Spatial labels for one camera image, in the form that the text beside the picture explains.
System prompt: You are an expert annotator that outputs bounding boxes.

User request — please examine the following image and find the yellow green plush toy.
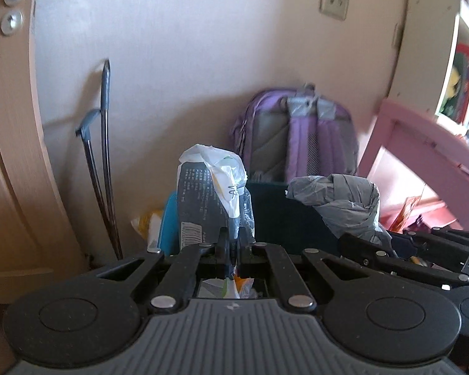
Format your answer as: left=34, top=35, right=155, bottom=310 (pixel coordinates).
left=441, top=66, right=464, bottom=112

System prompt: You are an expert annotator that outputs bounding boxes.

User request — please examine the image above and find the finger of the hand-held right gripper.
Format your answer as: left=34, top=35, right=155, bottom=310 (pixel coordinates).
left=338, top=233, right=469, bottom=290
left=389, top=227, right=469, bottom=266

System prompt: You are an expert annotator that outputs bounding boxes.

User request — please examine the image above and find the light wooden door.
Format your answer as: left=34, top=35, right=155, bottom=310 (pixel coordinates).
left=0, top=0, right=90, bottom=305

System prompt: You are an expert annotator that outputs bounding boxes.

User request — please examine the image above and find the white plastic bag green print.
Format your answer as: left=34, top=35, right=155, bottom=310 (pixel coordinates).
left=179, top=144, right=257, bottom=245

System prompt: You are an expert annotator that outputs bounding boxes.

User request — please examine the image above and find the purple backpack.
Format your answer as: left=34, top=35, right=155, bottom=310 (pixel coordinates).
left=230, top=83, right=359, bottom=184

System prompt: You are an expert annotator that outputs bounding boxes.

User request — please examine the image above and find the grey wrapper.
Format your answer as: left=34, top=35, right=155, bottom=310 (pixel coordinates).
left=285, top=172, right=393, bottom=248

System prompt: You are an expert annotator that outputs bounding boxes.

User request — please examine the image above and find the teal trash bin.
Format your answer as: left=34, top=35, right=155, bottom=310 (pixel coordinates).
left=158, top=180, right=348, bottom=282

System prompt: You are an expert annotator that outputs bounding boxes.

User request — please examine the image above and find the dark printed packet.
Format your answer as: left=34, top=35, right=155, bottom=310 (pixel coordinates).
left=176, top=162, right=229, bottom=253

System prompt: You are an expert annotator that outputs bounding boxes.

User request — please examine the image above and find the white bookshelf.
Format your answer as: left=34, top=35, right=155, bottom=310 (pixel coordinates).
left=387, top=0, right=469, bottom=141

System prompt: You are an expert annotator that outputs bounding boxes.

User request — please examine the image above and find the orange snack packet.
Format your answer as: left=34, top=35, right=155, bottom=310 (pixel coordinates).
left=395, top=197, right=419, bottom=231

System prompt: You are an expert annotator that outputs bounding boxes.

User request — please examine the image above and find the pink chair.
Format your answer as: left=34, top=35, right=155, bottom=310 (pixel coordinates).
left=357, top=98, right=469, bottom=235

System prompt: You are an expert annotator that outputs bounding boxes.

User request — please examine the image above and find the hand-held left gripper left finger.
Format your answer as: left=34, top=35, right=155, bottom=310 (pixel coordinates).
left=94, top=227, right=232, bottom=315

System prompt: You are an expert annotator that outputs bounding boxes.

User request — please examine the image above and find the white wall socket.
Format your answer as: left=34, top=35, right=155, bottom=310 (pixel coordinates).
left=319, top=0, right=350, bottom=21

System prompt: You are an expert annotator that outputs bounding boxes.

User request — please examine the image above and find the yellow white plastic bag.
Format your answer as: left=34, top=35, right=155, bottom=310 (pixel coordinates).
left=131, top=208, right=165, bottom=243

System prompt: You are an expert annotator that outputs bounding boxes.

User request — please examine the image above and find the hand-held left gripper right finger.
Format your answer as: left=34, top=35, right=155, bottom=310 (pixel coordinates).
left=238, top=227, right=370, bottom=315

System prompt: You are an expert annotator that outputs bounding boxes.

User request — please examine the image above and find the silver door lock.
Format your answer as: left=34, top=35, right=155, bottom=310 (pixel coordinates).
left=0, top=11, right=24, bottom=36

